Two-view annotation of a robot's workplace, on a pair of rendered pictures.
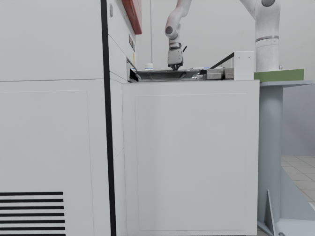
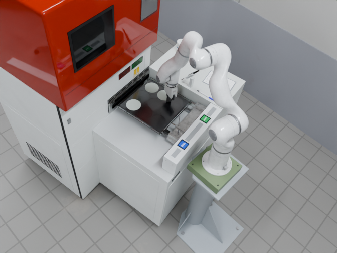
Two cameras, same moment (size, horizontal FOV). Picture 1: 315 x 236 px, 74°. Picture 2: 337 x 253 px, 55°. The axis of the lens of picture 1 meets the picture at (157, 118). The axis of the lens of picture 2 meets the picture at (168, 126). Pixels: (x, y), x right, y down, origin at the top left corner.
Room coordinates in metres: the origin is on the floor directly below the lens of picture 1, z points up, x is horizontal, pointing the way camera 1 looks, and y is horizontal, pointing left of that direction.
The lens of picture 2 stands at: (0.09, -0.84, 2.59)
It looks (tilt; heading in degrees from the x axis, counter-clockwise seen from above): 52 degrees down; 27
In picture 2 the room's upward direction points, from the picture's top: 9 degrees clockwise
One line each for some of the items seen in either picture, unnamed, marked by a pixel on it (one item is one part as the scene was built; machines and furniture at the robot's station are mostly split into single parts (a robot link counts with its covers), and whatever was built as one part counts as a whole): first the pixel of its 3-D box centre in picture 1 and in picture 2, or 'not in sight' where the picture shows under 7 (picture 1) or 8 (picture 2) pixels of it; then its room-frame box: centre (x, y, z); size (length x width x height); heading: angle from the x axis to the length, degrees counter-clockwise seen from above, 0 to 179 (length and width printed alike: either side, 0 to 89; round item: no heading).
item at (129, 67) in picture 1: (133, 76); (130, 90); (1.35, 0.15, 0.89); 0.44 x 0.02 x 0.10; 179
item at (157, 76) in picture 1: (166, 75); (154, 103); (1.36, -0.06, 0.90); 0.34 x 0.34 x 0.01; 89
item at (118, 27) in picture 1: (125, 49); (111, 91); (1.17, 0.17, 1.02); 0.81 x 0.03 x 0.40; 179
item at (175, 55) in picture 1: (175, 56); (170, 88); (1.44, -0.13, 1.03); 0.10 x 0.07 x 0.11; 63
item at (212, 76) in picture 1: (207, 79); (187, 124); (1.37, -0.33, 0.87); 0.36 x 0.08 x 0.03; 179
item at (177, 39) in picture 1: (174, 33); (172, 72); (1.43, -0.13, 1.18); 0.09 x 0.08 x 0.13; 157
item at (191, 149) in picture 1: (182, 147); (167, 144); (1.44, -0.17, 0.41); 0.96 x 0.64 x 0.82; 179
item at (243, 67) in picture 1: (226, 73); (193, 137); (1.29, -0.43, 0.89); 0.55 x 0.09 x 0.14; 179
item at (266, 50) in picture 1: (266, 57); (219, 154); (1.22, -0.64, 0.97); 0.19 x 0.19 x 0.18
